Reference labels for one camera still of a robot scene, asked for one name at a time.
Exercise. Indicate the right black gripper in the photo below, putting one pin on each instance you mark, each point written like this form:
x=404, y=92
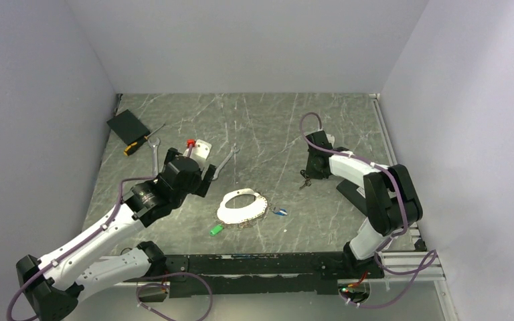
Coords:
x=312, y=173

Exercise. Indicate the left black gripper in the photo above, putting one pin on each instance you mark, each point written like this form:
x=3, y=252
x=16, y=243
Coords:
x=200, y=186

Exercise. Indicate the silver key with rings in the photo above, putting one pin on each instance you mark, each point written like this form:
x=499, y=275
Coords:
x=307, y=180

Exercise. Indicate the blue key tag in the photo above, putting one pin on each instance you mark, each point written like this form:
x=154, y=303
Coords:
x=279, y=211

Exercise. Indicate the green key tag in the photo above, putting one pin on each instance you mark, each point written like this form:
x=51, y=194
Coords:
x=216, y=230

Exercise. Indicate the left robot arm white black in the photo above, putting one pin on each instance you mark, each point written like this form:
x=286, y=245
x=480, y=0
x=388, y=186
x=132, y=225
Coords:
x=55, y=283

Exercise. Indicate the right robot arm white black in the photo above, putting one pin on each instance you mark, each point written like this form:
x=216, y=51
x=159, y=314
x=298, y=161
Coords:
x=385, y=194

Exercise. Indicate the long silver wrench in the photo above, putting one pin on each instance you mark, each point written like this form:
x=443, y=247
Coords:
x=154, y=143

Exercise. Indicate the black plate right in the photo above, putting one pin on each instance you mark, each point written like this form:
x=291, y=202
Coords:
x=354, y=194

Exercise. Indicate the short silver wrench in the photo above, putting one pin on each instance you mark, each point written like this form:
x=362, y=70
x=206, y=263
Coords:
x=234, y=149

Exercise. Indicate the yellow black screwdriver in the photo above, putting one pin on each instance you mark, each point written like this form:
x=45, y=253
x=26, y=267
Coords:
x=132, y=148

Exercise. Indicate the black box left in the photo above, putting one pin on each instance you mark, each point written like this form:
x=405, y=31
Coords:
x=128, y=127

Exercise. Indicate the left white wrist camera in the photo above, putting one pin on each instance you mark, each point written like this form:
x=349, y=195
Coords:
x=198, y=150

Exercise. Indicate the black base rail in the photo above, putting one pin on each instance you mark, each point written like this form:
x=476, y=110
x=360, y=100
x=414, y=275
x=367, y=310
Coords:
x=261, y=273

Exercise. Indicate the aluminium frame rail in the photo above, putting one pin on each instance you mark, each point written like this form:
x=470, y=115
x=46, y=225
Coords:
x=398, y=264

